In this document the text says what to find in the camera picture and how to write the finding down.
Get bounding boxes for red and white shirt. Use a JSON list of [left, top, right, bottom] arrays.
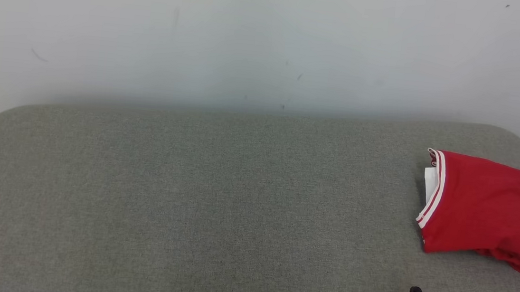
[[412, 146, 520, 267]]

